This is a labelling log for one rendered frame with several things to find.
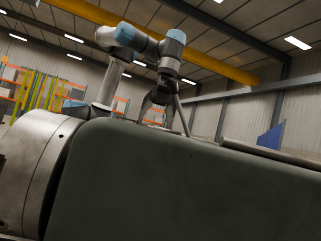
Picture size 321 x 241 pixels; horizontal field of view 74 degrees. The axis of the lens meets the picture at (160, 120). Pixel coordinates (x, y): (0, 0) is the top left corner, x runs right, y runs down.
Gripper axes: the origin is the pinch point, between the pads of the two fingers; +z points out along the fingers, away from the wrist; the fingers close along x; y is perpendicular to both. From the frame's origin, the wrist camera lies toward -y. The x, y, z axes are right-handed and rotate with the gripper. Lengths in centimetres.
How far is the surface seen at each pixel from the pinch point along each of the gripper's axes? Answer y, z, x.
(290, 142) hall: 941, -145, -766
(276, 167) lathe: -33.6, 3.6, -23.0
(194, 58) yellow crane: 1066, -477, -203
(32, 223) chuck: -26.0, 26.8, 20.9
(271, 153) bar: -31.5, 1.1, -22.9
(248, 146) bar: -31.6, 0.9, -17.6
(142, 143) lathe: -33.9, 5.5, 3.8
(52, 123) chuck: -20.6, 6.7, 24.8
